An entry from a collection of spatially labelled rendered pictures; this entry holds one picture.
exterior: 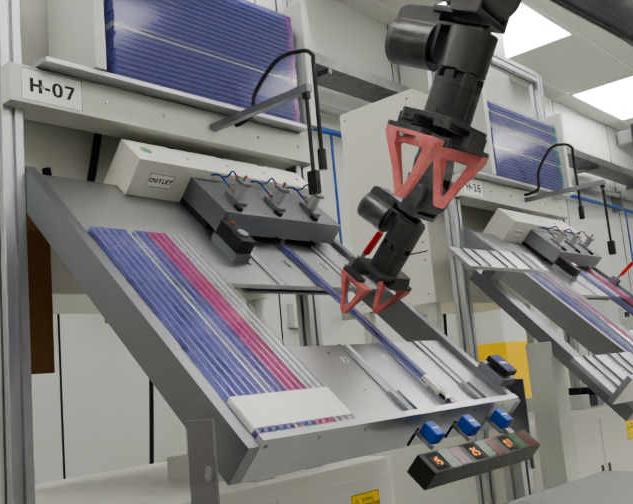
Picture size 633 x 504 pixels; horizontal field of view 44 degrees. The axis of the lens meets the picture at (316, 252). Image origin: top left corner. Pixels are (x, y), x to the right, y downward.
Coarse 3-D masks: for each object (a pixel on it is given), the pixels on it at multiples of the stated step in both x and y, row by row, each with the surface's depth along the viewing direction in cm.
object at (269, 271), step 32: (64, 192) 137; (96, 192) 143; (96, 224) 132; (128, 224) 137; (160, 224) 144; (192, 224) 151; (224, 256) 144; (256, 256) 152; (320, 256) 167; (256, 288) 141; (288, 288) 147; (320, 288) 154; (352, 288) 161
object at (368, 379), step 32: (320, 352) 128; (352, 352) 134; (384, 352) 140; (416, 352) 146; (448, 352) 154; (352, 384) 124; (384, 384) 129; (416, 384) 134; (448, 384) 141; (480, 384) 147
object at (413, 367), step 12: (288, 252) 159; (300, 264) 157; (312, 276) 154; (324, 288) 152; (336, 300) 150; (348, 312) 148; (372, 324) 145; (384, 336) 143; (396, 348) 140; (408, 360) 138; (420, 372) 136
